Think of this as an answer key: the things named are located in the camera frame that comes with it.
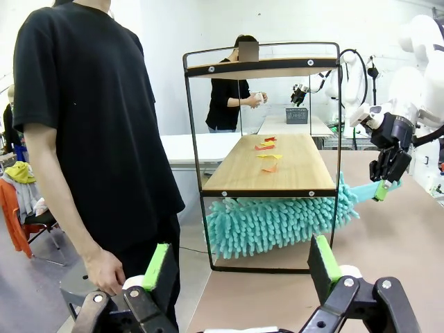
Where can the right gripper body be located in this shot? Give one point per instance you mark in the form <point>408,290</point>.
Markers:
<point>393,133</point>

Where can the red paper scrap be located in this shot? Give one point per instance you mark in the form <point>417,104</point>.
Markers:
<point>270,139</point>

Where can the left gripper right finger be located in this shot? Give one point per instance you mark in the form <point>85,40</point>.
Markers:
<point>326,274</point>

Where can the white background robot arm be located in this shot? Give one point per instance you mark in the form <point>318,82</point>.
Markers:
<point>354,79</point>

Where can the grey round stool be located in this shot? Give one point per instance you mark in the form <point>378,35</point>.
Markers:
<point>74,284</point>

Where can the yellow-green cloth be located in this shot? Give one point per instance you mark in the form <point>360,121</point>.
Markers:
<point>21,171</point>

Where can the black chair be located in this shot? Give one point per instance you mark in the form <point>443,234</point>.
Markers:
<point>41,220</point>

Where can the pale background table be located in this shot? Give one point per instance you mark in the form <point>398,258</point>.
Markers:
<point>274,127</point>

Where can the orange paper scrap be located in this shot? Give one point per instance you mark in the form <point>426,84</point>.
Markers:
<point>271,169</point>
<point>261,148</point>

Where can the small background robot gripper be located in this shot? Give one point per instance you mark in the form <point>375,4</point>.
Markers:
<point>298,94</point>

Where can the black plastic basket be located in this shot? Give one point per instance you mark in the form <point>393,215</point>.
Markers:
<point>297,116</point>

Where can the black frame wooden shelf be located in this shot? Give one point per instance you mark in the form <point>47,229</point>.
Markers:
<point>270,177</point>

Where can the white desk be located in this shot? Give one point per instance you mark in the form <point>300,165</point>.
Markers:
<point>180,145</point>

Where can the background person black shirt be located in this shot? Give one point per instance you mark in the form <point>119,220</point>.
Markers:
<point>222,104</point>

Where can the yellow paper scrap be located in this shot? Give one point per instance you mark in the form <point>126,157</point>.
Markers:
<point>267,143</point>
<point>268,156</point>

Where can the distant person dark clothes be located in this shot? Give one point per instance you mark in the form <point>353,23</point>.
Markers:
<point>10,128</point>

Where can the teal microfiber duster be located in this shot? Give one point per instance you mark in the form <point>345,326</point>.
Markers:
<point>263,222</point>

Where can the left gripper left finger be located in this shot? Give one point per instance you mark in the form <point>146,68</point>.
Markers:
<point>156,277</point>

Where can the black camera stand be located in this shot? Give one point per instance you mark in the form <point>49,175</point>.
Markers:
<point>373,71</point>

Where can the person's right hand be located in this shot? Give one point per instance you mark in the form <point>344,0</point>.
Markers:
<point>104,274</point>

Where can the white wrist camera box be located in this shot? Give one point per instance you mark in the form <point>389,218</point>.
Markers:
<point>362,116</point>

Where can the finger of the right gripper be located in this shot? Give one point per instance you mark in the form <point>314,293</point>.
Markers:
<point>381,170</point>
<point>399,166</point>

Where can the person's right forearm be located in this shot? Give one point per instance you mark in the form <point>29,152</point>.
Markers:
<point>83,232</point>

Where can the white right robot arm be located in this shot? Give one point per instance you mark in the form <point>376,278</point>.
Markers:
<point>426,79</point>

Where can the orange cloth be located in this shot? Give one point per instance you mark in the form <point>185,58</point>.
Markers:
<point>14,222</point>

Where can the person in black t-shirt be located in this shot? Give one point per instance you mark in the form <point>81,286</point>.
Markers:
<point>97,121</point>

